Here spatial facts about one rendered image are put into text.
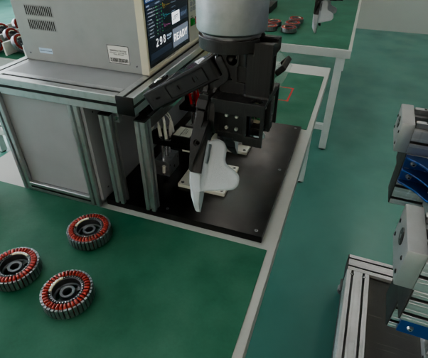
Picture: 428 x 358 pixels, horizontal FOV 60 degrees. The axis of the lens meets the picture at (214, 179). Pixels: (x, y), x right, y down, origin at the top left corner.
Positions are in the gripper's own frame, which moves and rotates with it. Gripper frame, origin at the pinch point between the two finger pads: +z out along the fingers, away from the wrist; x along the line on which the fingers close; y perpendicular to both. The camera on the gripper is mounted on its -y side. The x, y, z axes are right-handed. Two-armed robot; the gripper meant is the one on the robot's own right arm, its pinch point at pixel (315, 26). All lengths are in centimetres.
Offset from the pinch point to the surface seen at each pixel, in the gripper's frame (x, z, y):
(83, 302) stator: -94, 37, -28
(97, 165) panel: -62, 26, -45
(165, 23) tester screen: -39, -7, -34
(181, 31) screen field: -28.8, -2.2, -33.9
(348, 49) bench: 119, 40, 8
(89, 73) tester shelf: -54, 4, -49
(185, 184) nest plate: -48, 37, -26
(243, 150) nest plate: -23.2, 36.9, -15.2
